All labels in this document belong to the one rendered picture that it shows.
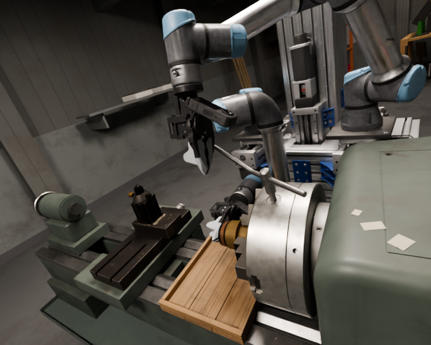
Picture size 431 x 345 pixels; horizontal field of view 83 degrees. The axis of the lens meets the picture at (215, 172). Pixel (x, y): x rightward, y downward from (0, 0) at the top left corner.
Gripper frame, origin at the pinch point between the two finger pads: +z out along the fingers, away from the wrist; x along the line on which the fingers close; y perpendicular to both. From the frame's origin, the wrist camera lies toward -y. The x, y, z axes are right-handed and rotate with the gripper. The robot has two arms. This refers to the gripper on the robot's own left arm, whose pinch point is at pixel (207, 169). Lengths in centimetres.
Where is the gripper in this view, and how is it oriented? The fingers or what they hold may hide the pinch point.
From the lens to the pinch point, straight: 60.0
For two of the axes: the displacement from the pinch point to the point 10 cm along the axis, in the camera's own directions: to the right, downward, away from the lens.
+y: -8.4, 0.0, 5.4
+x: -5.2, 2.5, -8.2
